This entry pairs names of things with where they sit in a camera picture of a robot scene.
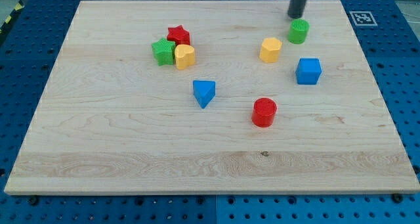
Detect green cylinder block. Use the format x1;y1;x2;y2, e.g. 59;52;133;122
287;19;310;44

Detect yellow heart block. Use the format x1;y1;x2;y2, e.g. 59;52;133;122
174;44;196;70

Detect light wooden board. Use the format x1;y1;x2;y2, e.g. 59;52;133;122
5;0;419;196

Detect blue triangle block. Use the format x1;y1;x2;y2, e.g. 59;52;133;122
193;80;216;108

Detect red cylinder block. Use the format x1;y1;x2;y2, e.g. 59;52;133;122
251;98;277;127

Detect green star block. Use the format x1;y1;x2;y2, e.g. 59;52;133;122
151;38;176;66

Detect red star block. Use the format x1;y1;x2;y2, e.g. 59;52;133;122
167;25;190;45

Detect yellow hexagon block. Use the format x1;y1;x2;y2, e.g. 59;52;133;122
259;37;282;63

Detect blue cube block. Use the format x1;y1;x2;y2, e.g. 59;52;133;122
295;58;322;85

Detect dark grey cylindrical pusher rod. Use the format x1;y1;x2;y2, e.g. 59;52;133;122
287;0;307;19

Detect white fiducial marker tag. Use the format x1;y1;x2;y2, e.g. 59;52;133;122
349;11;377;27

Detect yellow black hazard tape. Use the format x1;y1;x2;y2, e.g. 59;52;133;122
1;0;24;35

